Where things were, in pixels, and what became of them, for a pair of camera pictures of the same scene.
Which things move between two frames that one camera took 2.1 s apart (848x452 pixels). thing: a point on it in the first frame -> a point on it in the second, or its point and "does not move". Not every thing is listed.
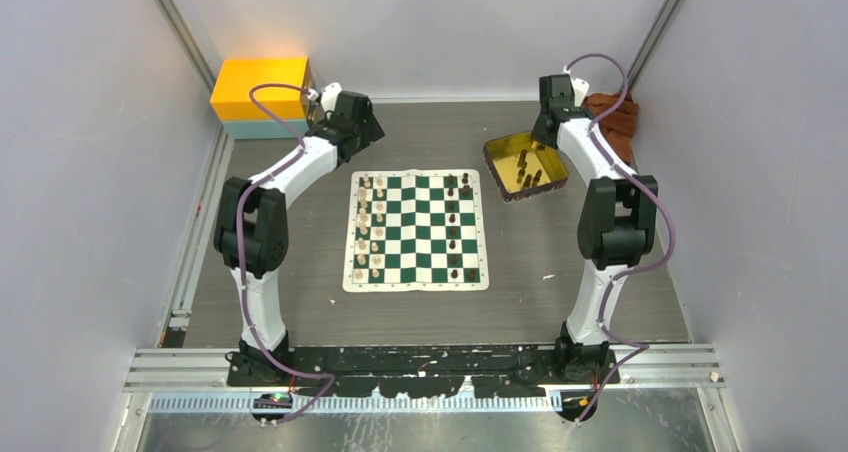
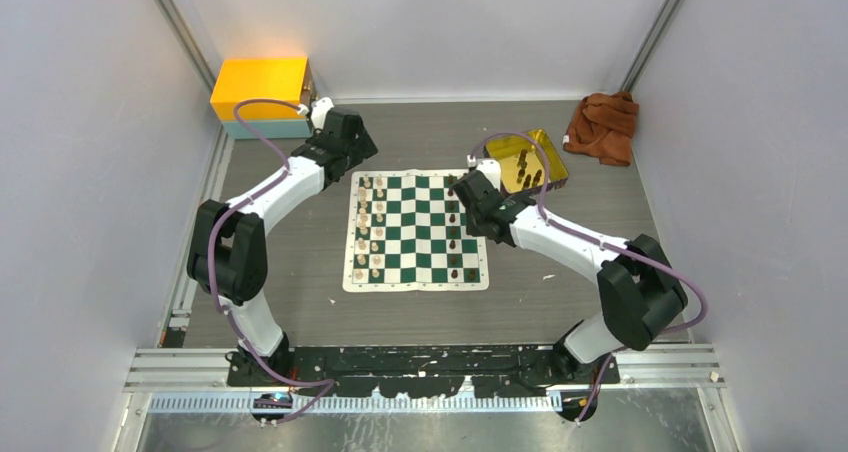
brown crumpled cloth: [619, 126] does not move
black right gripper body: [536, 136] -> [472, 222]
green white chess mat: [415, 231] does not move
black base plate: [419, 372] does not move
